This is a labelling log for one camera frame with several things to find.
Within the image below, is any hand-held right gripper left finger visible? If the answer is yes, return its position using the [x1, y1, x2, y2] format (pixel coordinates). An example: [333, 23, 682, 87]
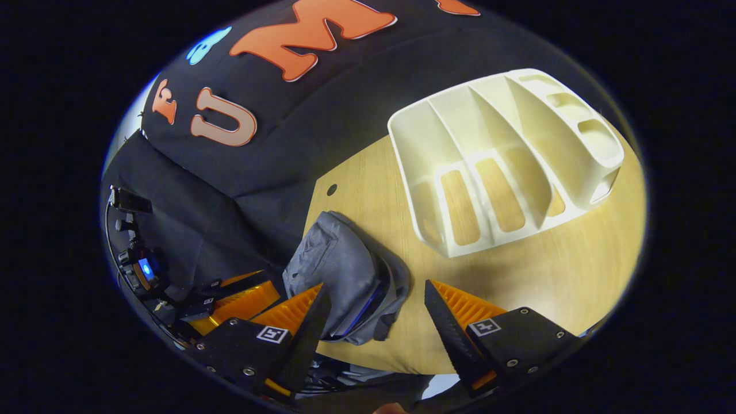
[194, 282, 332, 404]

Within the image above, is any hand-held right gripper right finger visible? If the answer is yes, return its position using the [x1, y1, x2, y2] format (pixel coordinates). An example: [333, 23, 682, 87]
[424, 279, 581, 398]

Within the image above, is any grey schoolbag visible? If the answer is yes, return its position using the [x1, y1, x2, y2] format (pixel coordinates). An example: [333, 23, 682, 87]
[282, 210, 412, 347]

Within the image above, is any white bookshelf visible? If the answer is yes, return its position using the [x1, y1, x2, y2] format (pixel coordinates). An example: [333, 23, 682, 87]
[387, 68, 626, 258]

